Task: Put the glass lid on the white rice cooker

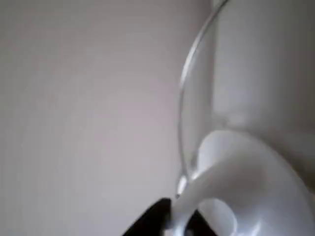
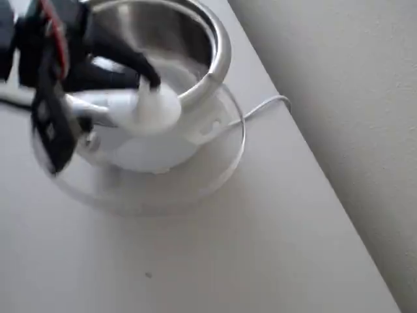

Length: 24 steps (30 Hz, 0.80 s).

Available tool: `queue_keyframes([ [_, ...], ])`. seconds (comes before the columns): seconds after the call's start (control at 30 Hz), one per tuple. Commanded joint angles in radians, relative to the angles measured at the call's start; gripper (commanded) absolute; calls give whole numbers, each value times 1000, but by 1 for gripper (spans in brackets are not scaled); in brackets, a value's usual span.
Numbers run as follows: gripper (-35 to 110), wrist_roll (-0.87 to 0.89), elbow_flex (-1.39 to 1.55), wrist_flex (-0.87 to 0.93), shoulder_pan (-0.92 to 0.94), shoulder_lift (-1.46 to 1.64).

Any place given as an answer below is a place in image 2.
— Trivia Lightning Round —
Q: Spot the glass lid with white knob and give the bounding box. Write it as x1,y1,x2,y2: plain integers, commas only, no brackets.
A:
31,81,247,218

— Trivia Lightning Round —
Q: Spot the white rice cooker steel pot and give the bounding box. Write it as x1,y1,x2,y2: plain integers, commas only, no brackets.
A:
65,0,234,174

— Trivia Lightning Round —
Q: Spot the black wrist camera red board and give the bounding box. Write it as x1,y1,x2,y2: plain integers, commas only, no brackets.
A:
30,0,84,177

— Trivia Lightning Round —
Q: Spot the white power cable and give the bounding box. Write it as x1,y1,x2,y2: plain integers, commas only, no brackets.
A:
208,95,292,144

